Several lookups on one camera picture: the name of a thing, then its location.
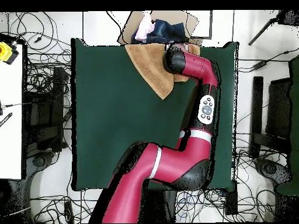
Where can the orange terry towel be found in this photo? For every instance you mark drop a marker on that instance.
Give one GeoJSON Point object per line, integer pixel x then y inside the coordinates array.
{"type": "Point", "coordinates": [149, 65]}

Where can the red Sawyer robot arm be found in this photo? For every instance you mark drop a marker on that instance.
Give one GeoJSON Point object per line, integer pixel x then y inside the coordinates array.
{"type": "Point", "coordinates": [182, 163]}

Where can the black flat tool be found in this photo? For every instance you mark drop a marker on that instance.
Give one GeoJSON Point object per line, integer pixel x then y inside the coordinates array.
{"type": "Point", "coordinates": [5, 119]}

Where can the dark green table cloth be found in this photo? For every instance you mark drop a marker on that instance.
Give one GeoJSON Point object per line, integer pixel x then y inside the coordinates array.
{"type": "Point", "coordinates": [105, 140]}

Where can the blue denim jeans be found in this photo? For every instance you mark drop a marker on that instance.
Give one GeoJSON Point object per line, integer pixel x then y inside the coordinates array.
{"type": "Point", "coordinates": [168, 30]}

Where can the pink garment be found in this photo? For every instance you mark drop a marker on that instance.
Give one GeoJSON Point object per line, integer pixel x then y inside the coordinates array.
{"type": "Point", "coordinates": [144, 28]}

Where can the brown cardboard box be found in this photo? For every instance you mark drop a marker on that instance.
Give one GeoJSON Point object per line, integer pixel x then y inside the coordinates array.
{"type": "Point", "coordinates": [186, 23]}

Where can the black stand base with caster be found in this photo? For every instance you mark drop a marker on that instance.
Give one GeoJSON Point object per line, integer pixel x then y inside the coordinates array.
{"type": "Point", "coordinates": [38, 161]}
{"type": "Point", "coordinates": [269, 168]}

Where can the white desk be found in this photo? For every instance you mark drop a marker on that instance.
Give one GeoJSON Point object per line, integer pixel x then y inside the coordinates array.
{"type": "Point", "coordinates": [10, 140]}

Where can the green cloth covered table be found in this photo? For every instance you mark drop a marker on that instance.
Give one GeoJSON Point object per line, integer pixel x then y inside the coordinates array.
{"type": "Point", "coordinates": [294, 116]}

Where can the yellow emergency stop button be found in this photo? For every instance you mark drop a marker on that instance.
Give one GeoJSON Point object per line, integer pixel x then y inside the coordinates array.
{"type": "Point", "coordinates": [5, 52]}

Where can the black tripod leg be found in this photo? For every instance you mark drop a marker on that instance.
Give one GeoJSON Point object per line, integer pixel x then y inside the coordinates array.
{"type": "Point", "coordinates": [289, 17]}

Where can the black frame stand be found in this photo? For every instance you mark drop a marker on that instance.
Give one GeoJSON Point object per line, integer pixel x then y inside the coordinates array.
{"type": "Point", "coordinates": [57, 93]}

